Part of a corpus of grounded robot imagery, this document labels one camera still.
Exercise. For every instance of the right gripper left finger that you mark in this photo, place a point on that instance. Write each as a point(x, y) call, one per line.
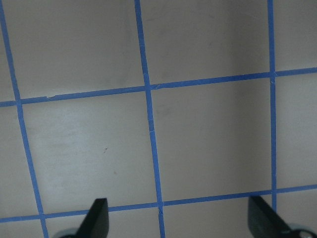
point(96, 222)

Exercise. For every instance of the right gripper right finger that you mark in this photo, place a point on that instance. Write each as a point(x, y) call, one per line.
point(263, 221)

